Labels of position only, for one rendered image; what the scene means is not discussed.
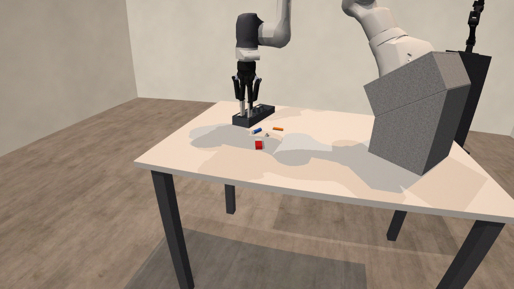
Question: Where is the red and white eraser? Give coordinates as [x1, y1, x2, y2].
[255, 138, 262, 150]

